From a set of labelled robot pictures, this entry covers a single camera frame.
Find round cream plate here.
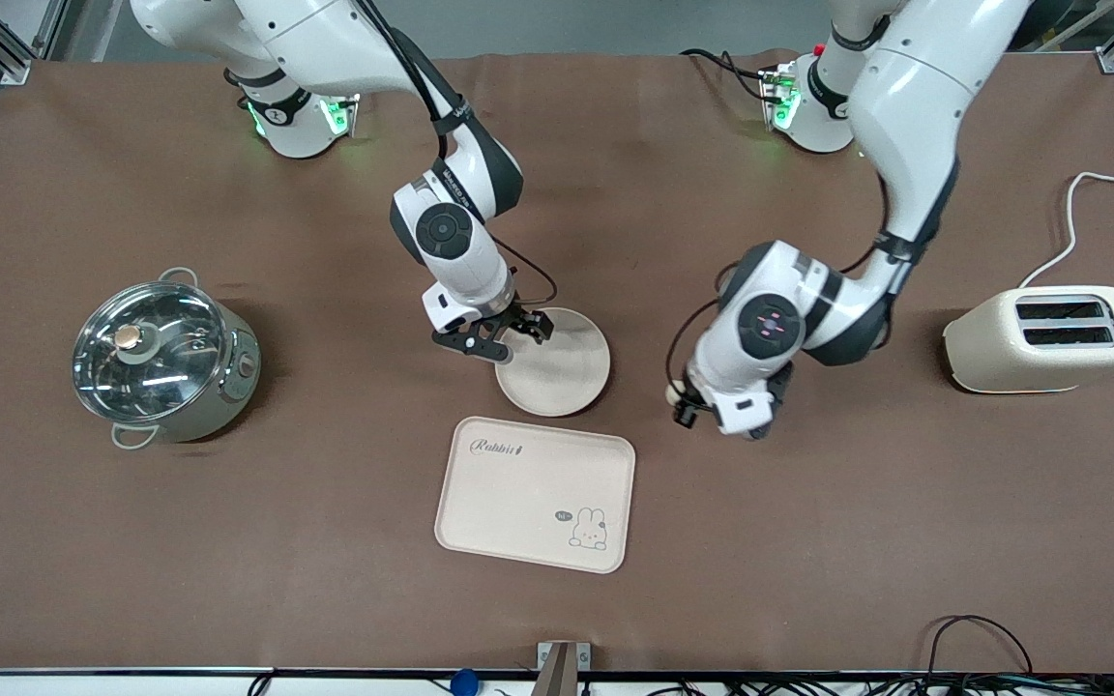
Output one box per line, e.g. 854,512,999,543
495,307,612,419

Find cream rabbit print tray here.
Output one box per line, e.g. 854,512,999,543
434,416,637,575

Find green-lit base connector box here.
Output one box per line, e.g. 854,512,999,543
758,63,802,132
320,93,363,142

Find brown table cover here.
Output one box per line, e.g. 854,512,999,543
0,48,1114,676

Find cream two-slot toaster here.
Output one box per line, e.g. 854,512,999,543
943,285,1114,395

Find glass pot lid copper knob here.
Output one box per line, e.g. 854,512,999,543
72,281,230,424

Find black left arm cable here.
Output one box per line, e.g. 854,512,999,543
665,169,896,390

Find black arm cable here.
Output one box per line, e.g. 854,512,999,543
352,0,560,312
665,169,896,390

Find steel cooking pot grey handles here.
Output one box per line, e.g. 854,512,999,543
72,266,263,452

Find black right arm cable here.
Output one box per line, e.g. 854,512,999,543
352,0,560,312

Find metal table edge bracket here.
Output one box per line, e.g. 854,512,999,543
536,641,593,696

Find looped black cable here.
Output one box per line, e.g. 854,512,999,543
923,614,1035,679

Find black cable bundle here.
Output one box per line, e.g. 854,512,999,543
644,673,1114,696

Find black base power cable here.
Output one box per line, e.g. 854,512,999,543
680,46,773,103

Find white toaster power cord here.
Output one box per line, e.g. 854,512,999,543
1018,171,1114,290

